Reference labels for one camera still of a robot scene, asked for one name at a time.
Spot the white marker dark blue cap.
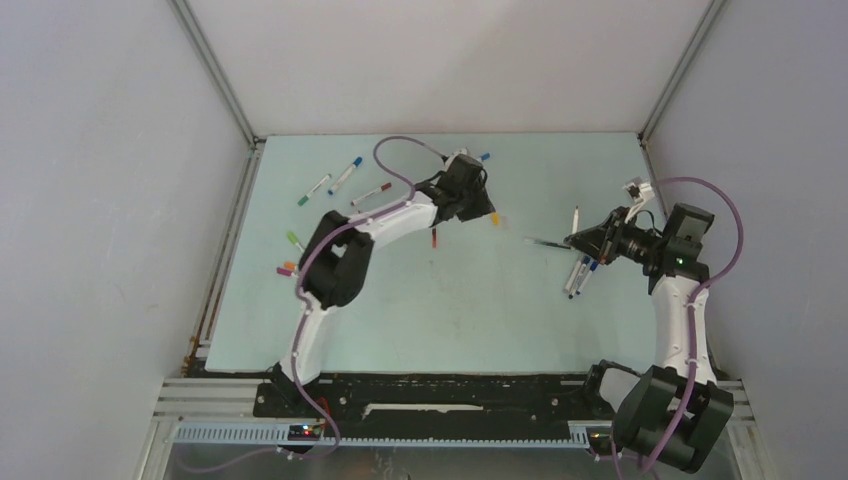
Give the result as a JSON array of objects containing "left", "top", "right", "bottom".
[{"left": 567, "top": 256, "right": 593, "bottom": 298}]

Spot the green gel pen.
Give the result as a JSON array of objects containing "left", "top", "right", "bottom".
[{"left": 523, "top": 237, "right": 573, "bottom": 250}]

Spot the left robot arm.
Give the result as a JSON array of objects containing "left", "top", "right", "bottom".
[{"left": 272, "top": 151, "right": 494, "bottom": 417}]

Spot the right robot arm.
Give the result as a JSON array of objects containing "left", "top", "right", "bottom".
[{"left": 564, "top": 203, "right": 733, "bottom": 473}]

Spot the dark red cap marker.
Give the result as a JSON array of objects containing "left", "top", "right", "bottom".
[{"left": 350, "top": 182, "right": 392, "bottom": 206}]

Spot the green cap white marker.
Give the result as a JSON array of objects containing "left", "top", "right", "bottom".
[{"left": 297, "top": 174, "right": 332, "bottom": 206}]

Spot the light green cap marker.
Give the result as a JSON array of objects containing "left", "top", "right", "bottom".
[{"left": 286, "top": 231, "right": 305, "bottom": 253}]

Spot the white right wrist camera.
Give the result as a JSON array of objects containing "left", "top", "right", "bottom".
[{"left": 622, "top": 177, "right": 656, "bottom": 222}]

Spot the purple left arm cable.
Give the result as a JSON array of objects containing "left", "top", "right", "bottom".
[{"left": 261, "top": 136, "right": 465, "bottom": 462}]

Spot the grey cable duct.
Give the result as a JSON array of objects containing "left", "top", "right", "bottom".
[{"left": 173, "top": 422, "right": 611, "bottom": 449}]

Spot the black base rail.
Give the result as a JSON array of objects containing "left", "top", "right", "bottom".
[{"left": 253, "top": 372, "right": 613, "bottom": 440}]

